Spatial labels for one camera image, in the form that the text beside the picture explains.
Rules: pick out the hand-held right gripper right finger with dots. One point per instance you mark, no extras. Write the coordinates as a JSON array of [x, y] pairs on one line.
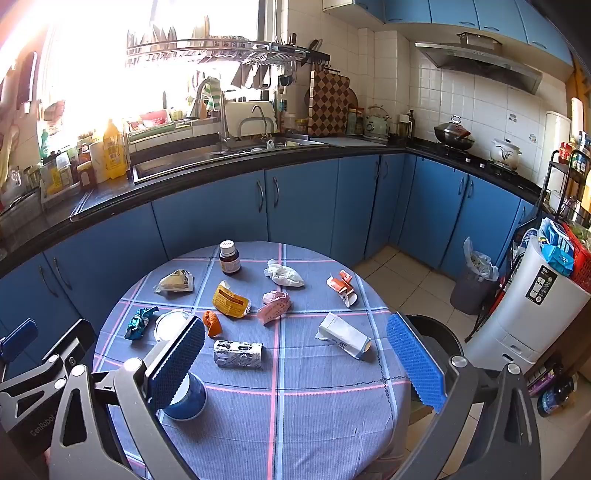
[[415, 364]]

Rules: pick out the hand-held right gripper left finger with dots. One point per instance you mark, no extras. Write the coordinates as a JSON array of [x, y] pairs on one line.
[[178, 360]]

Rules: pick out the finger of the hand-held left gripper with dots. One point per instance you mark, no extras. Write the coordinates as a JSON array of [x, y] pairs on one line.
[[18, 339], [74, 344]]

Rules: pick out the white round lid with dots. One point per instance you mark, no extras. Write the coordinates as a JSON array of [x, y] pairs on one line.
[[168, 325]]

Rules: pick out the black trash bin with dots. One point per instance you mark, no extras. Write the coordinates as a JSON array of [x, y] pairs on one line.
[[443, 334]]

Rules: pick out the blue paper cup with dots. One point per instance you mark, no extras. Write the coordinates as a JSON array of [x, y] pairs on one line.
[[191, 399]]

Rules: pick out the orange peel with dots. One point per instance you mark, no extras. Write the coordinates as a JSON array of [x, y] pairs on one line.
[[212, 323]]

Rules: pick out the teal wrapper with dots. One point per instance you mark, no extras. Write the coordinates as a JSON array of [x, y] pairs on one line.
[[138, 323]]

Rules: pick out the crushed black white can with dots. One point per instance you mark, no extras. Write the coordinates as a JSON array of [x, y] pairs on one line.
[[238, 355]]

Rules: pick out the yellow foil packet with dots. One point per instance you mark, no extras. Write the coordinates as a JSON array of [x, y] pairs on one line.
[[228, 302]]

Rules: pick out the white milk carton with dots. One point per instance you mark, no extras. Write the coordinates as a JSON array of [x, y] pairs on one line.
[[341, 337]]

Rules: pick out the pink wrapper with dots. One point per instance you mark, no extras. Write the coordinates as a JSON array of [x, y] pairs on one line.
[[273, 308]]

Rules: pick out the grey trash bin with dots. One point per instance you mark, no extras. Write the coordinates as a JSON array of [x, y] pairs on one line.
[[471, 295]]

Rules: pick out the cream food wrapper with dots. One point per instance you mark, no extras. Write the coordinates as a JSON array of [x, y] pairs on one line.
[[175, 282]]

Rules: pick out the crumpled orange white carton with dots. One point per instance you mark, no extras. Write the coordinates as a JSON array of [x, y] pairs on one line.
[[340, 284]]

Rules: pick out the brown medicine bottle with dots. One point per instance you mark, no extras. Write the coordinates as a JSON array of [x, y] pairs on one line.
[[230, 263]]

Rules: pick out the white air purifier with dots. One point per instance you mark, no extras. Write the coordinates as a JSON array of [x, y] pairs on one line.
[[517, 318]]

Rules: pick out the white plastic bin liner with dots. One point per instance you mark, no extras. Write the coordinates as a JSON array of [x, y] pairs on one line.
[[480, 263]]

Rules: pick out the crumpled white tissue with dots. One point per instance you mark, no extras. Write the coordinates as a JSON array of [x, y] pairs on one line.
[[286, 276]]

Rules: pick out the dark plastic bottle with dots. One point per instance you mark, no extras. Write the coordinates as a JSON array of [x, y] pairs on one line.
[[556, 397]]

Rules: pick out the black kitchen countertop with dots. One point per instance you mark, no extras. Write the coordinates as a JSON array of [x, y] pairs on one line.
[[115, 193]]

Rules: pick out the row of condiment jars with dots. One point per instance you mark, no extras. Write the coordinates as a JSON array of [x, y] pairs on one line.
[[69, 170]]

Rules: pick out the blue wipes packet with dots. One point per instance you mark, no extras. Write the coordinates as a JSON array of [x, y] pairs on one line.
[[558, 258]]

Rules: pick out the blue base cabinets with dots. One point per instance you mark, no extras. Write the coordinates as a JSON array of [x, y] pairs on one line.
[[300, 207]]

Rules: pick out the red plastic basket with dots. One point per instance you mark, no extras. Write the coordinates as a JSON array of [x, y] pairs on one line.
[[582, 263]]

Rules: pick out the yellow plastic bottle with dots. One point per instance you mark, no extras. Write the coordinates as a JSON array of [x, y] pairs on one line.
[[115, 152]]

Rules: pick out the steel kitchen sink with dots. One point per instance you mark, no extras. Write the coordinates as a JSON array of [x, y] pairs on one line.
[[184, 161]]

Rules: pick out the black gas stove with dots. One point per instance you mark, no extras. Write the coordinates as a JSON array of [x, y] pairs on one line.
[[478, 162]]

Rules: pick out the white ceramic pot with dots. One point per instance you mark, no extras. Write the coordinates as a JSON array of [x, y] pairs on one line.
[[505, 152]]

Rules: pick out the black wok with lid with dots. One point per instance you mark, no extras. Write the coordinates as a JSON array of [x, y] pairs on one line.
[[455, 136]]

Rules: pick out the black metal rack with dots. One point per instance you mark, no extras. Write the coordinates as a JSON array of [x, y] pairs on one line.
[[554, 173]]

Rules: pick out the dark glass bottle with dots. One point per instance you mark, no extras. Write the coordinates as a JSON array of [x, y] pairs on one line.
[[411, 124]]

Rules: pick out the chrome kitchen faucet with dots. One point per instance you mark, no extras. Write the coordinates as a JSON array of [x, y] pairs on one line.
[[222, 122]]

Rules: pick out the green kettle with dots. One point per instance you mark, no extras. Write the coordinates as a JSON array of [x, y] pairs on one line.
[[376, 124]]

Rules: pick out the green striped cloth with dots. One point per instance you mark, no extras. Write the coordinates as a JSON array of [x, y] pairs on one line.
[[213, 94]]

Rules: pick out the checkered wooden cutting board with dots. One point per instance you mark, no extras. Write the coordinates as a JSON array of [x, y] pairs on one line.
[[328, 104]]

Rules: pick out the steel range hood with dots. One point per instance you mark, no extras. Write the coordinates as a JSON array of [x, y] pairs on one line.
[[485, 62]]

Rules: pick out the steel dish rack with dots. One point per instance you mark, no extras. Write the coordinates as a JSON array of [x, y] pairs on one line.
[[221, 50]]

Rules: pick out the blue wall cabinets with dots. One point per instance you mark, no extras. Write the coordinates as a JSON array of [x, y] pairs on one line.
[[461, 11]]

